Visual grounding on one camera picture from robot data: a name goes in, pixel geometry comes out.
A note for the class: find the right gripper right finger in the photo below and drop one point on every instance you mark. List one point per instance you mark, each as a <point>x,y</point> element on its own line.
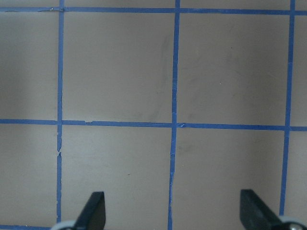
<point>254,214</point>

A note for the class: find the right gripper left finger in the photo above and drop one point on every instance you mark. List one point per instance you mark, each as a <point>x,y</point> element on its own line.
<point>93,215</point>

